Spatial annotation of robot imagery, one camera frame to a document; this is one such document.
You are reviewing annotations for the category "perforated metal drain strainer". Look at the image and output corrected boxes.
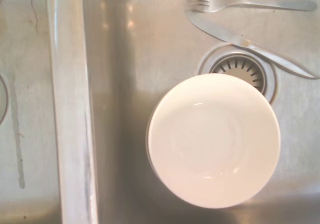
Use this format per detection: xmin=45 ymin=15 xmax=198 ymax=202
xmin=0 ymin=74 xmax=10 ymax=125

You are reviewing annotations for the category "slotted grey drain strainer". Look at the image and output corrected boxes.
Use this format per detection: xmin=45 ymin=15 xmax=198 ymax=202
xmin=198 ymin=43 xmax=279 ymax=104

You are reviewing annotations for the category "silver table knife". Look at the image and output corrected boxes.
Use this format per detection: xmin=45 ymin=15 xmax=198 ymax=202
xmin=185 ymin=10 xmax=320 ymax=79

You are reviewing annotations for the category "stainless steel double sink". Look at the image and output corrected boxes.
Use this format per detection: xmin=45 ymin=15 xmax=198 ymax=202
xmin=0 ymin=0 xmax=320 ymax=224

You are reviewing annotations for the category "white ceramic bowl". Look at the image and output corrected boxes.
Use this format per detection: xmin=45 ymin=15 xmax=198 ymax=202
xmin=146 ymin=74 xmax=282 ymax=209

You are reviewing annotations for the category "silver fork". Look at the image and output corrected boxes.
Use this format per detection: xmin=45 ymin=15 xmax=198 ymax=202
xmin=186 ymin=0 xmax=317 ymax=13

